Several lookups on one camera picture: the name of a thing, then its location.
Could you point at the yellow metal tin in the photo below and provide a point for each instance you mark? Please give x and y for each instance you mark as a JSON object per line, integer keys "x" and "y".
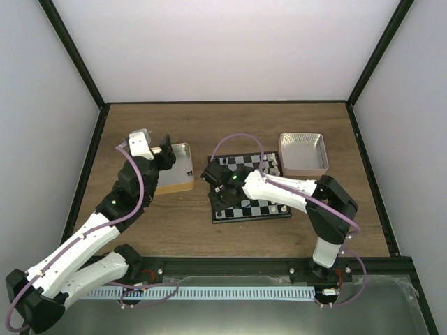
{"x": 180, "y": 177}

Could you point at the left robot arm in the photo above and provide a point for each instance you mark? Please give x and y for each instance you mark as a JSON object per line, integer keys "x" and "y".
{"x": 44, "y": 292}

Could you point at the black white chessboard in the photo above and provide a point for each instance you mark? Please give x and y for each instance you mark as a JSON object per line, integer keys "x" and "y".
{"x": 251, "y": 210}

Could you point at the black aluminium frame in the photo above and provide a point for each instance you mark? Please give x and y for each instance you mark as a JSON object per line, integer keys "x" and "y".
{"x": 268, "y": 255}

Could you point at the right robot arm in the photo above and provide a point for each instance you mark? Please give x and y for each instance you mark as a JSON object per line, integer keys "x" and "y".
{"x": 331, "y": 210}

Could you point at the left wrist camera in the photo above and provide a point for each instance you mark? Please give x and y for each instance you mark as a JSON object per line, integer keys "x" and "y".
{"x": 139, "y": 144}

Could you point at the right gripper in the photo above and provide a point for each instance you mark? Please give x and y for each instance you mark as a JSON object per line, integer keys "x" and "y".
{"x": 218, "y": 206}

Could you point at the light blue cable duct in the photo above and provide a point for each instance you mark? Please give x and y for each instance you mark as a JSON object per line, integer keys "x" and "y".
{"x": 195, "y": 293}

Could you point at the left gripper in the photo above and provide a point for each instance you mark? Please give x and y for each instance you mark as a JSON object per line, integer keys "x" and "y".
{"x": 167, "y": 156}

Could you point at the pink metal tin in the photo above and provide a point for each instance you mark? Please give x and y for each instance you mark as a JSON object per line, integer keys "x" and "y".
{"x": 303, "y": 154}

